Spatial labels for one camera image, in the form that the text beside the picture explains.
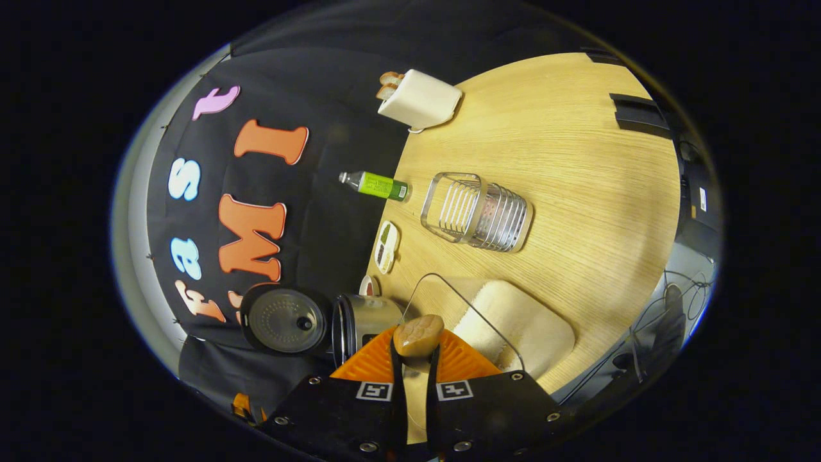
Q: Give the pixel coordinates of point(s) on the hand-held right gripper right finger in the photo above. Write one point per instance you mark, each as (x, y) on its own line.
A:
(487, 410)

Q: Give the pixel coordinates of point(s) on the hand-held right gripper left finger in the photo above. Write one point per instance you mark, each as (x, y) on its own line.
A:
(333, 417)

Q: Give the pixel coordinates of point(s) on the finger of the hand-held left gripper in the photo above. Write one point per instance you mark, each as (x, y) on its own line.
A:
(242, 405)

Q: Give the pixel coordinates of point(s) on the dark grey rice cooker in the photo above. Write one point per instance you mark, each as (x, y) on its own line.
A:
(285, 319)

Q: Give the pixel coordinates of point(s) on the wooden spoon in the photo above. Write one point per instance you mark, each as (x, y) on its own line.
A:
(418, 335)

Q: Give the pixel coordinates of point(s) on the small round red bean dish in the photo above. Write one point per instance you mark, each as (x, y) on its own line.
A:
(368, 286)

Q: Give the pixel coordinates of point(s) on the white divided bean dish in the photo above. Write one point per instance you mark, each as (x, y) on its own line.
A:
(387, 247)

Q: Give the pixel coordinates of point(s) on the green label drink bottle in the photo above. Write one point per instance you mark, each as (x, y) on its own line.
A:
(378, 185)

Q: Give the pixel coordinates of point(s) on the black backdrop cloth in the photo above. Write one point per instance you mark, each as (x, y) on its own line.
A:
(333, 128)

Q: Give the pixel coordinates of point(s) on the black equipment case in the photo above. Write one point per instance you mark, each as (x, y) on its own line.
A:
(699, 205)

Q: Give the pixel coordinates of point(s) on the white toaster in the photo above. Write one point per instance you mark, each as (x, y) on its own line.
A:
(423, 99)

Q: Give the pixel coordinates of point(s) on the black table edge clamp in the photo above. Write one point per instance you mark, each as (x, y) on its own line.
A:
(600, 56)
(638, 115)

